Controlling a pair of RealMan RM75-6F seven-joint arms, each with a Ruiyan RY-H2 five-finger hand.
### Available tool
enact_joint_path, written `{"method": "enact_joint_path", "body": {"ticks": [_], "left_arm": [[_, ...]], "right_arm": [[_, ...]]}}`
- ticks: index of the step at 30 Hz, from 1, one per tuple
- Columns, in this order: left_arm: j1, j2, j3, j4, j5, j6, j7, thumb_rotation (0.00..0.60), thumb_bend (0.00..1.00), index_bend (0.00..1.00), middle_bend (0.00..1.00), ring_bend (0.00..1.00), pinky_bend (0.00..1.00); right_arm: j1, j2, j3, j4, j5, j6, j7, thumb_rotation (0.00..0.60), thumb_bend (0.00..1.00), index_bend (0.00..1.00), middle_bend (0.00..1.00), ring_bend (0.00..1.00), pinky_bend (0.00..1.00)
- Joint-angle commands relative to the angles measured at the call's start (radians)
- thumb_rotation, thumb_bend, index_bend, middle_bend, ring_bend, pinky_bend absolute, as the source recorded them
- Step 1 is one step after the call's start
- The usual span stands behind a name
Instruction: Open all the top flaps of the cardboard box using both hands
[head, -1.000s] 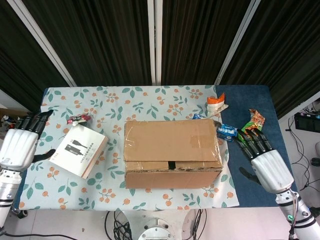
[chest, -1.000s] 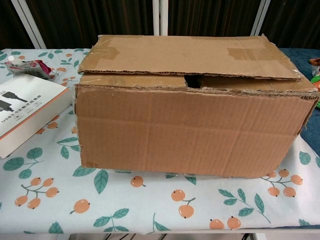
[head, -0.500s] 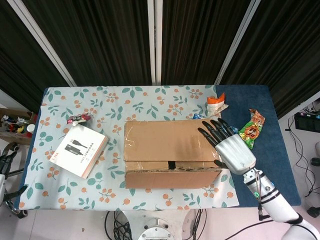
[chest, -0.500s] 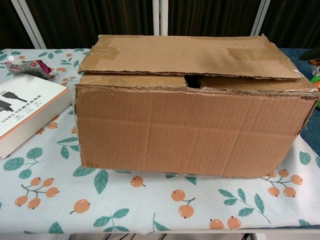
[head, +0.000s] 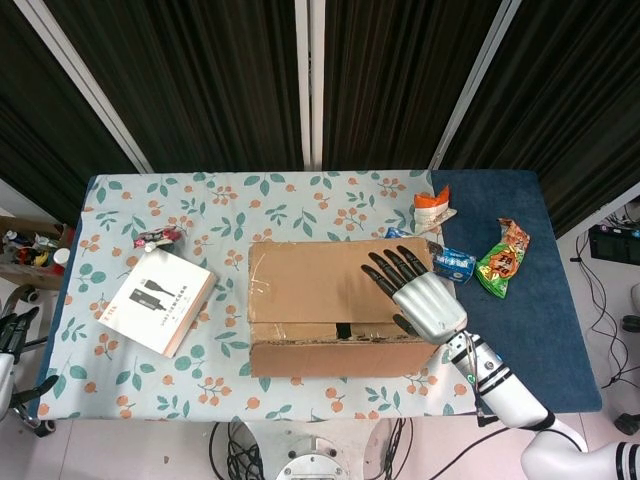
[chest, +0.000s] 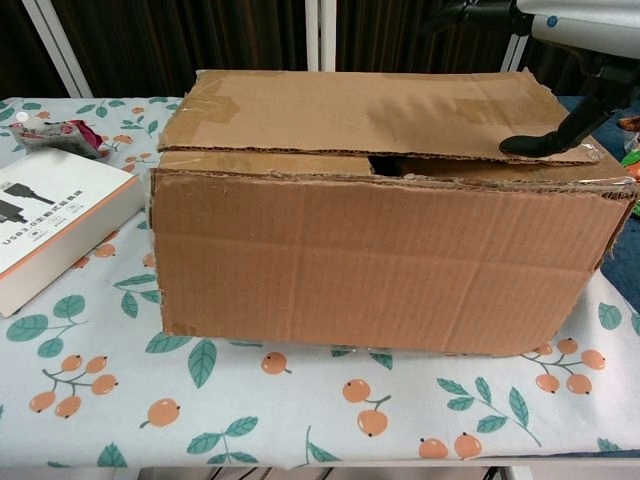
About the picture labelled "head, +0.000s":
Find black electronic device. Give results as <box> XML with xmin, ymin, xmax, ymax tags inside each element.
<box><xmin>587</xmin><ymin>224</ymin><xmax>640</xmax><ymax>266</ymax></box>

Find thin black floor cables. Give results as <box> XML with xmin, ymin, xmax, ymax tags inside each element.
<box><xmin>569</xmin><ymin>209</ymin><xmax>640</xmax><ymax>391</ymax></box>

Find white upright partition post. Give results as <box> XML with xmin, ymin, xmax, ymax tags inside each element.
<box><xmin>293</xmin><ymin>0</ymin><xmax>326</xmax><ymax>171</ymax></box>

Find black cable bundle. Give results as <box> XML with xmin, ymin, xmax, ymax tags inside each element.
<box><xmin>208</xmin><ymin>419</ymin><xmax>274</xmax><ymax>480</ymax></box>

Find white orange-edged product box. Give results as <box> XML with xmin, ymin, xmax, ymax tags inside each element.
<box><xmin>96</xmin><ymin>251</ymin><xmax>217</xmax><ymax>360</ymax></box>

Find blue white snack pack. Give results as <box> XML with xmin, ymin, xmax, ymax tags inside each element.
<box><xmin>428</xmin><ymin>241</ymin><xmax>477</xmax><ymax>286</ymax></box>

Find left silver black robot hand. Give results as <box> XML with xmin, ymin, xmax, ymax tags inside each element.
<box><xmin>0</xmin><ymin>305</ymin><xmax>60</xmax><ymax>416</ymax></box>

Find brown cardboard shipping box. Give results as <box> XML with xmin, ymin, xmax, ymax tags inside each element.
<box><xmin>247</xmin><ymin>237</ymin><xmax>454</xmax><ymax>380</ymax></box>

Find green orange snack bag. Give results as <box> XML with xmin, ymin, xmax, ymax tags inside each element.
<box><xmin>474</xmin><ymin>217</ymin><xmax>532</xmax><ymax>300</ymax></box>

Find orange white snack bag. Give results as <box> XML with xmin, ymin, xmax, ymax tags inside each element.
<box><xmin>412</xmin><ymin>184</ymin><xmax>459</xmax><ymax>235</ymax></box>

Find white slanted partition post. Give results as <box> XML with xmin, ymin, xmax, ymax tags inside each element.
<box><xmin>12</xmin><ymin>0</ymin><xmax>154</xmax><ymax>174</ymax></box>
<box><xmin>429</xmin><ymin>0</ymin><xmax>531</xmax><ymax>171</ymax></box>

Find round silver robot base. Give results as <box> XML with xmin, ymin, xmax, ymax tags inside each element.
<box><xmin>274</xmin><ymin>434</ymin><xmax>351</xmax><ymax>480</ymax></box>

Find cardboard box of clutter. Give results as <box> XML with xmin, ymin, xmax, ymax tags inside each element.
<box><xmin>0</xmin><ymin>215</ymin><xmax>76</xmax><ymax>291</ymax></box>

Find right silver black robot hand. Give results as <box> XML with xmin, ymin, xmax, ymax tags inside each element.
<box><xmin>360</xmin><ymin>244</ymin><xmax>469</xmax><ymax>346</ymax></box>

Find pink red snack pouch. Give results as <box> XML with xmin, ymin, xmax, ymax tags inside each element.
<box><xmin>132</xmin><ymin>224</ymin><xmax>185</xmax><ymax>253</ymax></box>

